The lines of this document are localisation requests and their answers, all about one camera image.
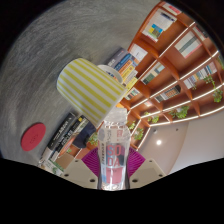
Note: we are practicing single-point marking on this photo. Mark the thick black book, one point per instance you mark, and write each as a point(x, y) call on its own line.
point(58, 135)

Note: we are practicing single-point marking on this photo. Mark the yellow striped white cup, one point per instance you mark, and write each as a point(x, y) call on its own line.
point(88, 90)

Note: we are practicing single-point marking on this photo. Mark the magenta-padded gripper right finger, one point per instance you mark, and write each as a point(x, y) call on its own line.
point(146, 173)

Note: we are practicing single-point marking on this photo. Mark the flat round red coaster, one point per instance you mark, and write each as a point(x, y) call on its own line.
point(32, 136)

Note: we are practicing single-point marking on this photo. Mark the tan chair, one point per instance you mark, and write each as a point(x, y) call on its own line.
point(65, 160)

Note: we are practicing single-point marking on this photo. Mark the ceiling lights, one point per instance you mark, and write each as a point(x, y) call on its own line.
point(158, 142)

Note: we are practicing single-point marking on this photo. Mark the book with orange cover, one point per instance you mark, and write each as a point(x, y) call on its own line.
point(71, 135)

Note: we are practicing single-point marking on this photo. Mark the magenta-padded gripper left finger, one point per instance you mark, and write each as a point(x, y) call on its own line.
point(80, 173)

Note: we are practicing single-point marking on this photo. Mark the clear plastic drink bottle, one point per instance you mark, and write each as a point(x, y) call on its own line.
point(114, 153)

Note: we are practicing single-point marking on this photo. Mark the orange wooden shelf unit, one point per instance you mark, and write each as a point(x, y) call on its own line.
point(173, 66)

